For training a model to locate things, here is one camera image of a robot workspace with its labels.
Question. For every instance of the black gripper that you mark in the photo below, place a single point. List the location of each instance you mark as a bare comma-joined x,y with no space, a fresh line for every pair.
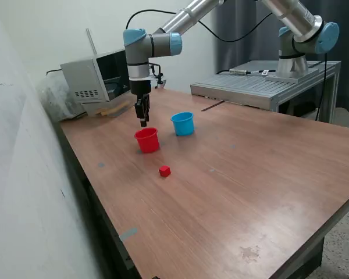
140,87

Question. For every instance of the red cube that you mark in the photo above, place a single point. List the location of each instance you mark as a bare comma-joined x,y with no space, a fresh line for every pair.
164,171

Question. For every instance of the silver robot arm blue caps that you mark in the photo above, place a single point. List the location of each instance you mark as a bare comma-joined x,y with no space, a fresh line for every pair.
192,14

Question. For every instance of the red plastic cup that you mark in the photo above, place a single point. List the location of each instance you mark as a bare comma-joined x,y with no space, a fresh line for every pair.
146,142

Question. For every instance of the wooden sticks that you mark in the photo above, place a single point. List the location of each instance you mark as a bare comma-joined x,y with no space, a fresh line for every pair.
104,112

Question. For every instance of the blue plastic cup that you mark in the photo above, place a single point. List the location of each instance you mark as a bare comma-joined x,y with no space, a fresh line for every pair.
183,126

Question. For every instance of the silver microwave oven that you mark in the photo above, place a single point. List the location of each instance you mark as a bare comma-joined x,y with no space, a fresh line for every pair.
84,75

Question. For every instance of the thin white rod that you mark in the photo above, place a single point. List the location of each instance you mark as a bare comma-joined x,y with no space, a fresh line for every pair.
91,43

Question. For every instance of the gray plastic bag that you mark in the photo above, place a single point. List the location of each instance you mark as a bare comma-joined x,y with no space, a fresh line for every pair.
55,101

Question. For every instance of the aluminium profile robot stand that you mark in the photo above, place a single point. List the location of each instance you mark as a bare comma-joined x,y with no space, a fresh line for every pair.
235,87

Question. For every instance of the dark gray curtain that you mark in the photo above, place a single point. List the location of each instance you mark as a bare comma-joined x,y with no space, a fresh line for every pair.
250,49

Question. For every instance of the white warning tag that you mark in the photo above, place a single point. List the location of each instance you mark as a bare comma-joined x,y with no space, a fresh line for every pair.
265,72

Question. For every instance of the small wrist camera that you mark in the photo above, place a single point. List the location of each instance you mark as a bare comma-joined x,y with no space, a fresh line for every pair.
160,80

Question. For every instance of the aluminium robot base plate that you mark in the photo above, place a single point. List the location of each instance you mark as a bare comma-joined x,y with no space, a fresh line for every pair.
308,76

